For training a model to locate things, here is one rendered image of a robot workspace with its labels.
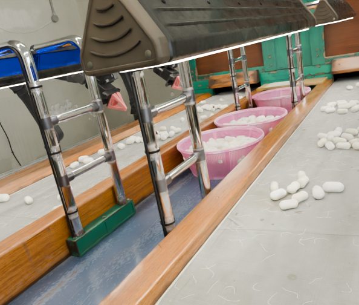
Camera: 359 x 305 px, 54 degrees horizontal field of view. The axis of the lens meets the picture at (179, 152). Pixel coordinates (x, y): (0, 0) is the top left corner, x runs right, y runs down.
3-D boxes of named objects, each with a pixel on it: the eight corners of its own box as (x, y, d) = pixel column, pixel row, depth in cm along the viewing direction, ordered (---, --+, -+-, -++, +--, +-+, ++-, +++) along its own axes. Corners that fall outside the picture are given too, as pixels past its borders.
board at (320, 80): (256, 91, 187) (255, 88, 186) (265, 86, 199) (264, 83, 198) (323, 83, 169) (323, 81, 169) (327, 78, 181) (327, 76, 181)
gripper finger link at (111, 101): (136, 100, 146) (119, 88, 149) (125, 104, 141) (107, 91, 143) (130, 113, 150) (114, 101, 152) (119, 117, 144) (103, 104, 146)
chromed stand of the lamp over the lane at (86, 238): (23, 246, 84) (-44, 53, 71) (83, 207, 100) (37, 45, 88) (80, 258, 74) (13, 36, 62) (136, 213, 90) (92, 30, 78)
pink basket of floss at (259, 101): (269, 122, 154) (267, 101, 151) (245, 114, 179) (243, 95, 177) (324, 109, 158) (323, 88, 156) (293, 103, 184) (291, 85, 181)
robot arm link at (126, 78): (148, 108, 200) (126, 52, 198) (139, 110, 196) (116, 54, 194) (142, 111, 205) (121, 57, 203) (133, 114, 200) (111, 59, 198)
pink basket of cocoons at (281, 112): (216, 155, 123) (211, 129, 121) (219, 135, 148) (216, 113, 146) (295, 145, 118) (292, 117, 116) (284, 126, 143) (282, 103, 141)
